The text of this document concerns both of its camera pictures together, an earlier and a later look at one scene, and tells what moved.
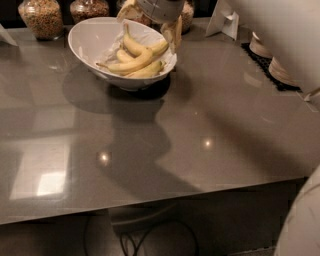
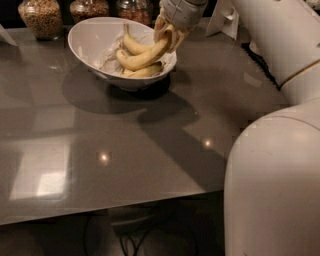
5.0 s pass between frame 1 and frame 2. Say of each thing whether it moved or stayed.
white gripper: moved
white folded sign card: stayed
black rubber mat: stayed
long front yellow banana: moved
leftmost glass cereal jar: stayed
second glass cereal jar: stayed
